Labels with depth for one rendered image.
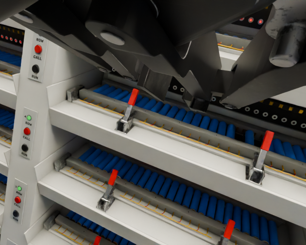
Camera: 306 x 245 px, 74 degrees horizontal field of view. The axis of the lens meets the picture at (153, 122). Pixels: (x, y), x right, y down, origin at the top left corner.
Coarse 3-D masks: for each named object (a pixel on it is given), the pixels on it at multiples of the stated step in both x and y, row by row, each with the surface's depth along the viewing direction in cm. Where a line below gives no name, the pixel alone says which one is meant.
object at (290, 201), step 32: (64, 96) 49; (64, 128) 47; (96, 128) 43; (160, 128) 46; (288, 128) 47; (160, 160) 40; (192, 160) 38; (224, 160) 40; (224, 192) 38; (256, 192) 35; (288, 192) 35
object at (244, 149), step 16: (80, 96) 51; (96, 96) 49; (144, 112) 46; (176, 128) 45; (192, 128) 43; (224, 144) 42; (240, 144) 41; (272, 160) 40; (288, 160) 39; (304, 176) 39
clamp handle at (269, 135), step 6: (270, 132) 36; (264, 138) 36; (270, 138) 36; (264, 144) 36; (270, 144) 36; (264, 150) 36; (258, 156) 36; (264, 156) 36; (258, 162) 36; (258, 168) 36
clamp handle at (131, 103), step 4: (132, 92) 43; (136, 92) 42; (132, 96) 43; (136, 96) 43; (132, 100) 42; (128, 104) 43; (132, 104) 42; (128, 108) 43; (128, 112) 42; (124, 116) 43; (128, 116) 42; (124, 120) 42; (128, 120) 43
